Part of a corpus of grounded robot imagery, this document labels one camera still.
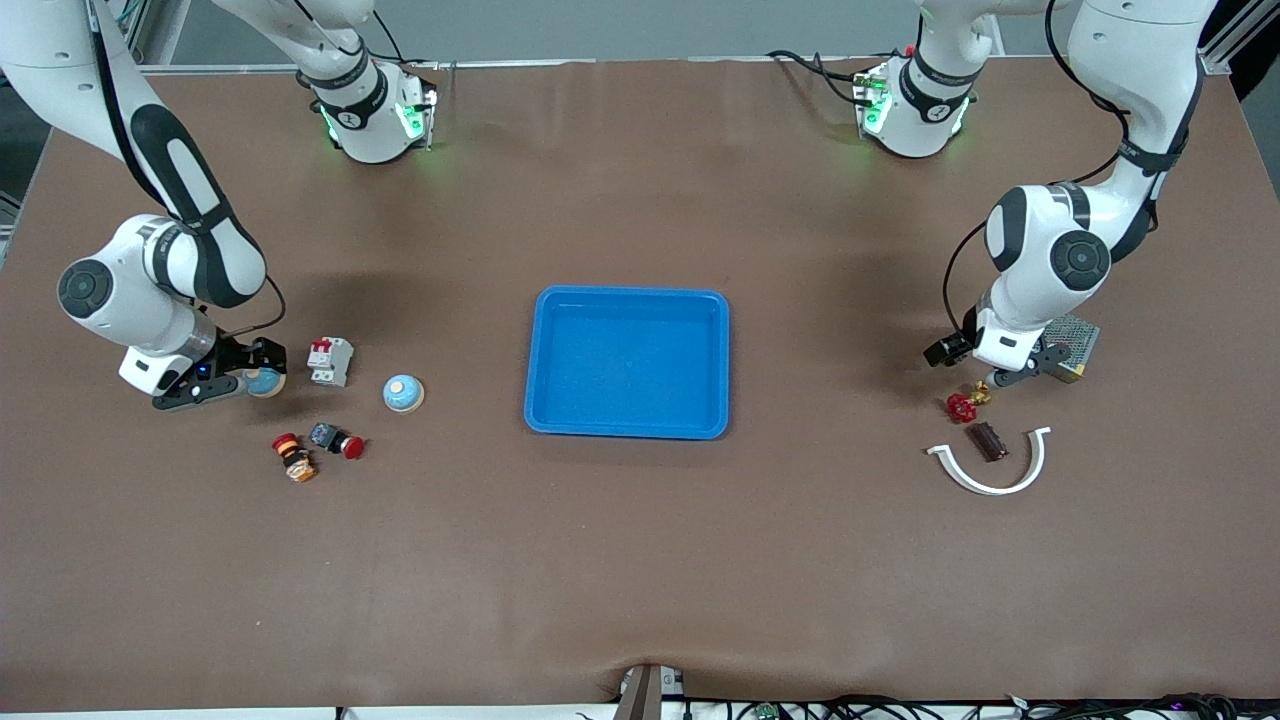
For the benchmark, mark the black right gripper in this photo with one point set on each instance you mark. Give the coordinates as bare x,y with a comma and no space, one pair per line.
237,355

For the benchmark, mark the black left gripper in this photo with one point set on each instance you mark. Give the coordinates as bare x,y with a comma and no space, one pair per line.
946,349

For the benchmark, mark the blue desk bell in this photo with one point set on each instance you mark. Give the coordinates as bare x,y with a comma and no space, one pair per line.
403,394
266,384

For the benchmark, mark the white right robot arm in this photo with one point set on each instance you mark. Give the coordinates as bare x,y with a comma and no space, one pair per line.
130,300

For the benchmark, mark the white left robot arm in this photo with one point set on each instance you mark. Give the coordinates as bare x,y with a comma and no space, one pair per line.
1020,290

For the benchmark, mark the blue plastic tray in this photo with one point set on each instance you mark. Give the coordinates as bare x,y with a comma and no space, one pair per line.
628,365

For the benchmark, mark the white circuit breaker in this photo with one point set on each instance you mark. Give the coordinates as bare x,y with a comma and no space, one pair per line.
330,362

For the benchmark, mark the orange and red push button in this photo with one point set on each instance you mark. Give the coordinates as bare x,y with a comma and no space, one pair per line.
296,460

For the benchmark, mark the red emergency stop button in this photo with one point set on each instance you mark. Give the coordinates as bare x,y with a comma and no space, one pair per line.
340,442

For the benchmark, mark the metal mesh power supply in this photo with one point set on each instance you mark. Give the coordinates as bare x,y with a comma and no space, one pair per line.
1080,338

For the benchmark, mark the small green circuit board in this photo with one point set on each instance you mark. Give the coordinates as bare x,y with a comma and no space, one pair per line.
767,712

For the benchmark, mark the aluminium frame structure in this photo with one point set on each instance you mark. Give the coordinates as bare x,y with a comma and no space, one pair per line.
155,30

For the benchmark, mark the aluminium frame post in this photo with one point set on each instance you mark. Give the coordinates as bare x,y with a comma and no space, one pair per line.
1218,55

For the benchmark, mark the aluminium camera stand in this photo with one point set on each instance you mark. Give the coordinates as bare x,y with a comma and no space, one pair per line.
645,695

